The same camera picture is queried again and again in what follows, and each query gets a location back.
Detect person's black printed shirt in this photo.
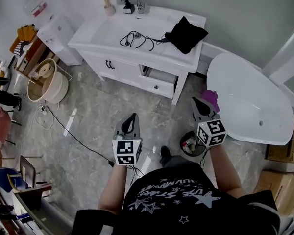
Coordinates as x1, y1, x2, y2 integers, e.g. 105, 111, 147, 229
74, 155, 281, 235

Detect pink cloth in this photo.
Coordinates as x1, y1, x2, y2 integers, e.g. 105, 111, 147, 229
0, 105, 13, 142

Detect black floor cable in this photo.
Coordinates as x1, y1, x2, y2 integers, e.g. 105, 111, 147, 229
44, 106, 116, 168

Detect white vanity cabinet with sink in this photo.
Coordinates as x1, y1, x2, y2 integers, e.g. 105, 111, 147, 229
68, 5, 207, 106

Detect person's left forearm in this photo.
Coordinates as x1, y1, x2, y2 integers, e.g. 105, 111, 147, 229
98, 164, 128, 215

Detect cardboard box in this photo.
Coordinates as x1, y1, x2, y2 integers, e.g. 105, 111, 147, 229
264, 120, 294, 164
254, 169, 294, 216

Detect dark metal chair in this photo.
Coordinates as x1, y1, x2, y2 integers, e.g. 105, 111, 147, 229
19, 155, 52, 198

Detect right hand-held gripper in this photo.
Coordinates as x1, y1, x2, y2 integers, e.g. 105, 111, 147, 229
191, 96, 228, 147

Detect person's black shoe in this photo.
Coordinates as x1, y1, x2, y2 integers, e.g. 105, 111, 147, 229
160, 145, 172, 166

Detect person's right forearm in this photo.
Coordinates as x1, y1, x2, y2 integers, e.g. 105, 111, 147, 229
209, 143, 244, 198

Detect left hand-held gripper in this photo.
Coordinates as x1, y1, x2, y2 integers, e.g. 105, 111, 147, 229
112, 113, 144, 167

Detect white floor appliance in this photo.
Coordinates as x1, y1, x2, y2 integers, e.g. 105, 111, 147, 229
36, 13, 83, 66

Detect wooden shelf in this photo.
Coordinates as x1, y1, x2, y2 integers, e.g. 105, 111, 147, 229
14, 36, 56, 79

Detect black trash bin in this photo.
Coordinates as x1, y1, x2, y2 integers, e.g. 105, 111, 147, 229
179, 130, 208, 158

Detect beige vase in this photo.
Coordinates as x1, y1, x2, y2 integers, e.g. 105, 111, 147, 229
102, 0, 117, 17

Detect black soap dispenser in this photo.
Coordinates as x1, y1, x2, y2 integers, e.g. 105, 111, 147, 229
123, 0, 136, 15

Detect beige tape roll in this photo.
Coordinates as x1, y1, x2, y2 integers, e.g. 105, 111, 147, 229
37, 62, 56, 78

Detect chrome faucet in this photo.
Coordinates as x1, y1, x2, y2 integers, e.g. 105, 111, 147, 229
120, 0, 148, 15

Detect beige laundry basket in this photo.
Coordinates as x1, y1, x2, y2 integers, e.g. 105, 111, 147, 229
26, 58, 70, 105

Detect yellow cloth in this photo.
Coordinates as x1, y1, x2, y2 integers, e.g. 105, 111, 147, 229
9, 25, 38, 53

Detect white bathtub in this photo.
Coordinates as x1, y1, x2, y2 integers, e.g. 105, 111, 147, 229
206, 52, 294, 146

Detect white power strip with cable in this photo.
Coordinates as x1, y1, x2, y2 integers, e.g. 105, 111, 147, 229
34, 103, 55, 131

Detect purple cloth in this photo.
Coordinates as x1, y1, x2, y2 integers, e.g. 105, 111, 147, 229
201, 89, 221, 113

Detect black cloth bag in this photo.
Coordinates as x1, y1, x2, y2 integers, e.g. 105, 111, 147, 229
164, 16, 209, 55

